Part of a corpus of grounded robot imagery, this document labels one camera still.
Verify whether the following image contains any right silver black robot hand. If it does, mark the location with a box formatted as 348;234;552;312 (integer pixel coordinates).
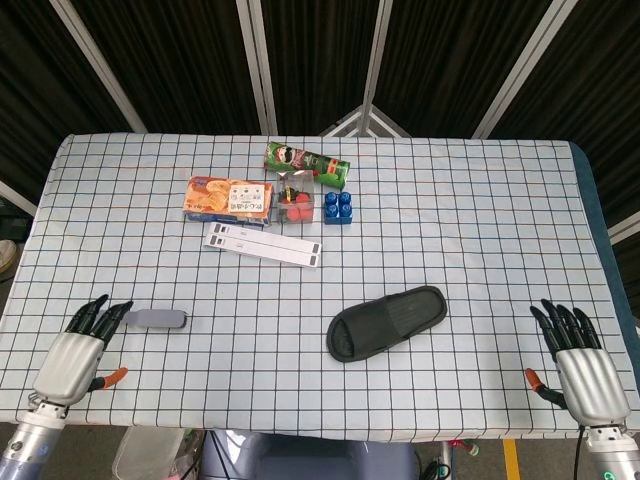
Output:
523;298;632;429

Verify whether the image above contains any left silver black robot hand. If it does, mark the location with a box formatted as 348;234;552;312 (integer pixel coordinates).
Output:
30;293;134;407

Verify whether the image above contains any grey oblong object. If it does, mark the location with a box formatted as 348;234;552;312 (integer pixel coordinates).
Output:
99;307;190;331

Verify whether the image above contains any black slipper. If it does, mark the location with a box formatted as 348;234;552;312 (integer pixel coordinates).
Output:
325;285;449;362

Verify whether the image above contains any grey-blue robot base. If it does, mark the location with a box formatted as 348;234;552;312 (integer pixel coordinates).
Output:
199;430;417;480

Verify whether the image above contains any clear plastic container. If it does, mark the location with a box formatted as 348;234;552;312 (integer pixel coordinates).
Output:
112;427;187;480

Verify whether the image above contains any white checked tablecloth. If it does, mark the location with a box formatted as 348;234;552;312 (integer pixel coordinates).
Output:
0;132;640;444

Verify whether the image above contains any white flat long strip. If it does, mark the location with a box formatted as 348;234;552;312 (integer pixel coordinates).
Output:
203;232;321;270
210;222;322;257

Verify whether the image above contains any orange cracker box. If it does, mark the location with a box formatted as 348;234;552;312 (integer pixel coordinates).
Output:
181;175;278;228

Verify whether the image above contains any clear box with red pieces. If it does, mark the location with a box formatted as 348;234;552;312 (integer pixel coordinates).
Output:
276;169;317;224

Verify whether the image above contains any blue building block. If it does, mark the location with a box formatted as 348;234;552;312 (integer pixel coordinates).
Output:
323;190;354;225

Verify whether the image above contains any green Pringles can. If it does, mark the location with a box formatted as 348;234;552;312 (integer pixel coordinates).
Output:
263;140;352;190

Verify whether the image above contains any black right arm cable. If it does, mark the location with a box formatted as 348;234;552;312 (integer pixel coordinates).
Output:
573;424;587;480

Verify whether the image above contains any black folding screen white frame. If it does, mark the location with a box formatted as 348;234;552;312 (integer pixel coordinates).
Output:
0;0;640;246

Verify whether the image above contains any white metal frame stand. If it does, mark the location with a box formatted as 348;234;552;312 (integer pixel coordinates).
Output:
319;104;412;139

